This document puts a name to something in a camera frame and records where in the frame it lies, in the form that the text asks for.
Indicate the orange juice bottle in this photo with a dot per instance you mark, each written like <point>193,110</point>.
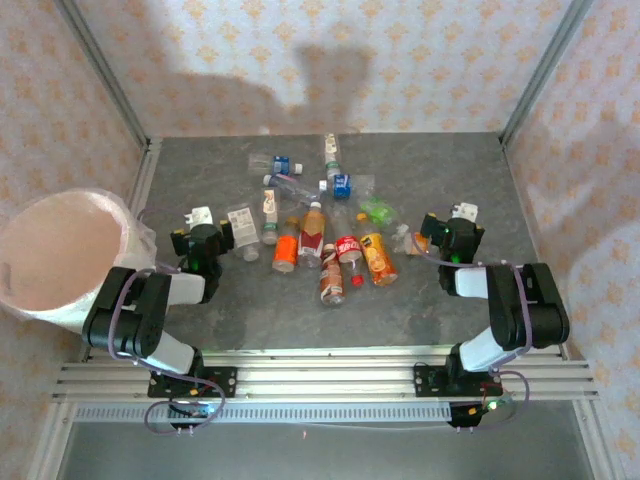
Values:
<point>377,257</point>

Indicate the tea bottle red white label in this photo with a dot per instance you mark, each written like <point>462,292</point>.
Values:
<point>312,235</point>

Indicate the small blue label bottle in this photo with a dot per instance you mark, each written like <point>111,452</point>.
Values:
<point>281,164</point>

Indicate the white plastic bin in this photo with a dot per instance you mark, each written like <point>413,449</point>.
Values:
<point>135,250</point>

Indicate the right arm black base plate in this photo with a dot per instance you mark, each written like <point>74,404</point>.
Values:
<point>430,382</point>

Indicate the green label clear bottle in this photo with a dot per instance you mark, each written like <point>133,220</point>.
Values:
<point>381,212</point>

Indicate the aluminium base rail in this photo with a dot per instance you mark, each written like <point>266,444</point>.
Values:
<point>325,380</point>

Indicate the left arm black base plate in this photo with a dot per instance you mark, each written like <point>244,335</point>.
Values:
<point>225,382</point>

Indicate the red label cola bottle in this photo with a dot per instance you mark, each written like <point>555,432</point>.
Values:
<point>347,247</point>

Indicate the clear bottle pink label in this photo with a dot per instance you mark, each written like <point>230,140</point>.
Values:
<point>290,186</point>

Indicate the brown coffee bottle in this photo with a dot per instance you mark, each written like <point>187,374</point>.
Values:
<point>332,280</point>

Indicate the cream label clear bottle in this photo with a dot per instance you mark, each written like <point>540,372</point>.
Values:
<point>331,146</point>

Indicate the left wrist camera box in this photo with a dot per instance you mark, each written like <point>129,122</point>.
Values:
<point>200,216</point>

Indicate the right aluminium side rail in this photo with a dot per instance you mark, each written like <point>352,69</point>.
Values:
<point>520,200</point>

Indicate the clear bottle QR label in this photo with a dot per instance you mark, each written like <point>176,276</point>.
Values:
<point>241,225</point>

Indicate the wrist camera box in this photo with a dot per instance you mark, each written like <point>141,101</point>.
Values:
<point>200,216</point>
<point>465,211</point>

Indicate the left aluminium frame post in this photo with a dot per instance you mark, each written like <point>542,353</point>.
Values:
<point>100,65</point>

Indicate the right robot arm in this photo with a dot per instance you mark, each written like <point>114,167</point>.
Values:
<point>545,320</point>

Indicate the crushed clear bottle orange label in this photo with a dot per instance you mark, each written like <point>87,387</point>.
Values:
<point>420,243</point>

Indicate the translucent pink bin liner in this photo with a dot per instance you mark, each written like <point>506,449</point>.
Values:
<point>60,250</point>

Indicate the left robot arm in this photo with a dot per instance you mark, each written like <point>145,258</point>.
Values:
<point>145,320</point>

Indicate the aluminium frame post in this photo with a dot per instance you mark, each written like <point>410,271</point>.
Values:
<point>546,65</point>
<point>100,65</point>

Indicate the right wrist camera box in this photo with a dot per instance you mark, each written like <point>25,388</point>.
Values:
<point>465,211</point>

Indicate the right aluminium frame post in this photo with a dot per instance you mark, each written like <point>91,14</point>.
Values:
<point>546,65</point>

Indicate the wide blue label bottle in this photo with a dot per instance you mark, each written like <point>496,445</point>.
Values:
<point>341,185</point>

